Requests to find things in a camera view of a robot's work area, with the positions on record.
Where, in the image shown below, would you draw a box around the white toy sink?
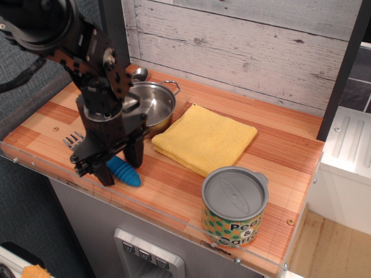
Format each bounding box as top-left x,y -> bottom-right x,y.
307,107 -> 370,234

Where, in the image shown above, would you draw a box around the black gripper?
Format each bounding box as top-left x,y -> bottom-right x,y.
70,98 -> 148,186

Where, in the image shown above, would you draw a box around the blue handled fork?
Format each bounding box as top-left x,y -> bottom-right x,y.
62,131 -> 141,187

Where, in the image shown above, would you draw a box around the dark left post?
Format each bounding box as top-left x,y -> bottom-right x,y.
98,0 -> 130,68

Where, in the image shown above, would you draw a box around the peas and carrots can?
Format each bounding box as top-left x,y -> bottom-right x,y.
202,166 -> 268,247

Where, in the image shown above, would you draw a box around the dark right post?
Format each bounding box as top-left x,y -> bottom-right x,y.
317,0 -> 370,142

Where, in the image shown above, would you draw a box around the yellow folded cloth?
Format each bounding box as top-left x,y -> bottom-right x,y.
151,104 -> 257,177

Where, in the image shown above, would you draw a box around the grey dispenser panel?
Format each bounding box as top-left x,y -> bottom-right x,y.
114,228 -> 186,277

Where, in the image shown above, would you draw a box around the dark post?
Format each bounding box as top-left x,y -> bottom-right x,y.
317,0 -> 370,142
98,0 -> 130,68

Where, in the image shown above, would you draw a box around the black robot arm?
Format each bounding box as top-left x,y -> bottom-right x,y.
1,1 -> 148,186

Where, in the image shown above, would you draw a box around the stainless steel pot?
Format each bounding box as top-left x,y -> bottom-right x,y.
123,80 -> 181,138

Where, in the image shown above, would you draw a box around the orange black object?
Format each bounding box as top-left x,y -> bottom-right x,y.
1,242 -> 53,278

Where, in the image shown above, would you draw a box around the red handled spoon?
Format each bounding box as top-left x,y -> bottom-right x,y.
131,67 -> 148,82

